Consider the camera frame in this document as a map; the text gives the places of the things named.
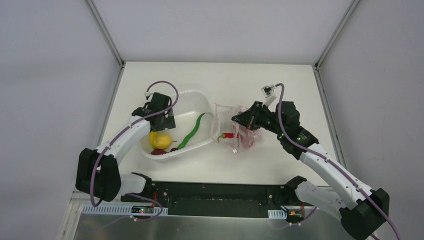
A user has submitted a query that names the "red grape bunch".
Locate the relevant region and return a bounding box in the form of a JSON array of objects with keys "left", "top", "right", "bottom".
[{"left": 236, "top": 131, "right": 256, "bottom": 151}]

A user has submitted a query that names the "white plastic basket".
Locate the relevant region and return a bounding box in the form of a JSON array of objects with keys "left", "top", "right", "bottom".
[{"left": 136, "top": 90, "right": 214, "bottom": 163}]

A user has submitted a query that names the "clear pink zip bag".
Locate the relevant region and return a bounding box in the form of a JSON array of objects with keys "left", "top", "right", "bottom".
[{"left": 210, "top": 103, "right": 265, "bottom": 154}]

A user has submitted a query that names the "red chili pepper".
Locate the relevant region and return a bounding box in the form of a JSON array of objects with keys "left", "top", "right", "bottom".
[{"left": 217, "top": 132, "right": 235, "bottom": 143}]

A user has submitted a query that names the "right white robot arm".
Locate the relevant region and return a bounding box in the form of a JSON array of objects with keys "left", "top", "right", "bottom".
[{"left": 231, "top": 101, "right": 390, "bottom": 240}]

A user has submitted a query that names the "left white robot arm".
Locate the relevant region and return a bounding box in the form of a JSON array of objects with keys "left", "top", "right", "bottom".
[{"left": 75, "top": 92, "right": 176, "bottom": 203}]

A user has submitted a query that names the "yellow banana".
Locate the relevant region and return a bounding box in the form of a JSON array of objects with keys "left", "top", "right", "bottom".
[{"left": 149, "top": 131, "right": 157, "bottom": 150}]

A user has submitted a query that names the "yellow lemon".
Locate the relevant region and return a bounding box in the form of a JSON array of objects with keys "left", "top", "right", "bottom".
[{"left": 154, "top": 133, "right": 173, "bottom": 150}]

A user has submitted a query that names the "green chili pepper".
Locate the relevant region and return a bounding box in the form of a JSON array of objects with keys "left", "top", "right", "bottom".
[{"left": 177, "top": 112, "right": 206, "bottom": 149}]

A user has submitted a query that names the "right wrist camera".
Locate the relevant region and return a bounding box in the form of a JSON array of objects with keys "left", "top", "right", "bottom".
[{"left": 261, "top": 85, "right": 277, "bottom": 107}]

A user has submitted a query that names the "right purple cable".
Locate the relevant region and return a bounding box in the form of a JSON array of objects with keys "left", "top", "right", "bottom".
[{"left": 273, "top": 83, "right": 403, "bottom": 240}]

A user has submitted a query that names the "purple cable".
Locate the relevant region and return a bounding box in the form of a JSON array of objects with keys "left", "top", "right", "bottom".
[
  {"left": 273, "top": 83, "right": 403, "bottom": 240},
  {"left": 90, "top": 80, "right": 180, "bottom": 223}
]

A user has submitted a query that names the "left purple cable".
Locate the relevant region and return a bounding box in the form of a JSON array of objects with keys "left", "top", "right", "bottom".
[{"left": 90, "top": 80, "right": 180, "bottom": 223}]

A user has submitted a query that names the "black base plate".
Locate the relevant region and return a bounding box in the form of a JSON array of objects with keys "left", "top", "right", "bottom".
[{"left": 120, "top": 181, "right": 303, "bottom": 218}]

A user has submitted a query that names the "left aluminium frame post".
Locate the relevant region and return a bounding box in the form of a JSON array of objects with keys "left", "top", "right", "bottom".
[{"left": 84, "top": 0, "right": 125, "bottom": 69}]

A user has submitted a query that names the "aluminium frame post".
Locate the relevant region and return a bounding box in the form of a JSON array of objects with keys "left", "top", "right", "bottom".
[
  {"left": 84, "top": 0, "right": 125, "bottom": 69},
  {"left": 314, "top": 0, "right": 362, "bottom": 70}
]

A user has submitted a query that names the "right aluminium frame post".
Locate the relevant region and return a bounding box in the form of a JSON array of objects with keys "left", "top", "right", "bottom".
[{"left": 314, "top": 0, "right": 362, "bottom": 70}]

